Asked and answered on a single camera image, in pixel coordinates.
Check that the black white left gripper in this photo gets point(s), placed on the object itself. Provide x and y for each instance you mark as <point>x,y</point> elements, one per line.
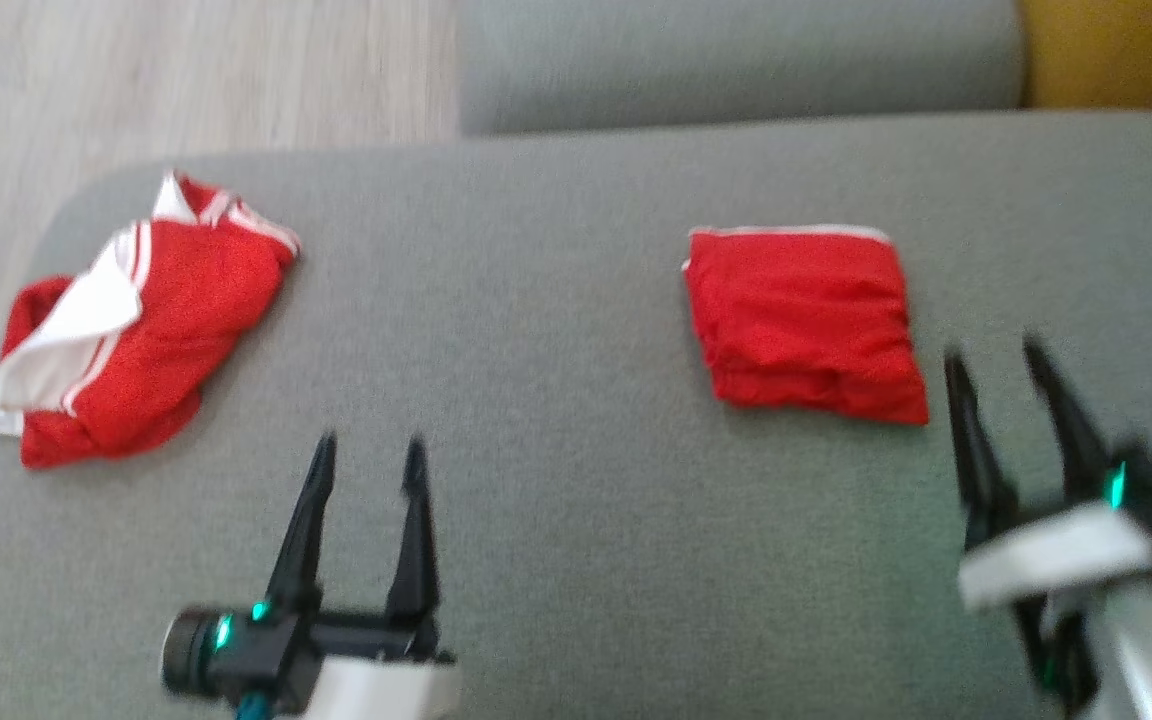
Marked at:
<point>366,680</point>

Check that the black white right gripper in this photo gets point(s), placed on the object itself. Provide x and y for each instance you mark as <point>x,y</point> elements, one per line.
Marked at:
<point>1066,555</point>

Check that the red white basketball jersey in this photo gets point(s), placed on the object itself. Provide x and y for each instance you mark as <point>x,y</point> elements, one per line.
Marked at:
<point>176,320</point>

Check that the red garment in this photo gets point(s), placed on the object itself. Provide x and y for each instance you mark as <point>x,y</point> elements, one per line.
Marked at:
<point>806,320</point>

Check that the yellow sofa cushion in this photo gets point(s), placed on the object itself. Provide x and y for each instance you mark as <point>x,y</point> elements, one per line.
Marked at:
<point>1126,50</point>

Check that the light grey sofa back cushion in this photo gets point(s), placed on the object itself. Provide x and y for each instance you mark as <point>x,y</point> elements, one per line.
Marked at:
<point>736,60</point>

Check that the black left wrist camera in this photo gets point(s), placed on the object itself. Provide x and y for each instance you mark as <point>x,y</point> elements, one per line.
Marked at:
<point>191,655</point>

